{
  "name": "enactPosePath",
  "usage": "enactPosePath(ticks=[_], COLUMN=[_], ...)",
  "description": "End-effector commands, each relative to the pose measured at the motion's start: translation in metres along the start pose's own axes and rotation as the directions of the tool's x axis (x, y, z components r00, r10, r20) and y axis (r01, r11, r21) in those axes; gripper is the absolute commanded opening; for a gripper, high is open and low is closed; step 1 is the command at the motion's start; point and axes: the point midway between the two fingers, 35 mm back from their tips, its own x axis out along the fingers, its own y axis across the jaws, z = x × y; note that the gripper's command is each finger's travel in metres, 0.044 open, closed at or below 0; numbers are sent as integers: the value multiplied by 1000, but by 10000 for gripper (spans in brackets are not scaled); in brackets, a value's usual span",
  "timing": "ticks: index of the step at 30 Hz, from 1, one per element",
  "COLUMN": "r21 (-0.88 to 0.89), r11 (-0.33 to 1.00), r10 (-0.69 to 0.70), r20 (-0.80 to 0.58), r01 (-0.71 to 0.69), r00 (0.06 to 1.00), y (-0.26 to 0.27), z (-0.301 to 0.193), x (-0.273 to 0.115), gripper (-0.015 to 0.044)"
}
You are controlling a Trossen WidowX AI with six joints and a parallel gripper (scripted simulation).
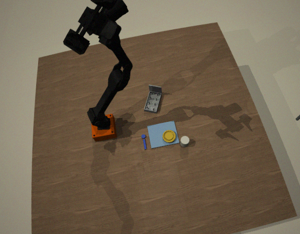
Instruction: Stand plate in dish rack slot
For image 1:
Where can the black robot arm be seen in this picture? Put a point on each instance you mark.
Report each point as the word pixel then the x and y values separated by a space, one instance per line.
pixel 109 36

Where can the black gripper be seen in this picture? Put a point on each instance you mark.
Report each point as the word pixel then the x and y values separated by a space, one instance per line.
pixel 91 20

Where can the yellow round plate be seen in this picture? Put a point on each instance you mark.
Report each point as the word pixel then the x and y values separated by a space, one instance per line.
pixel 169 136

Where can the grey cylinder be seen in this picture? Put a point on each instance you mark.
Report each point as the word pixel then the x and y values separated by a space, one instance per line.
pixel 184 141

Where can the light blue square mat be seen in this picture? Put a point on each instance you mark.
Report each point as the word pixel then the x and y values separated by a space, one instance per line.
pixel 156 132

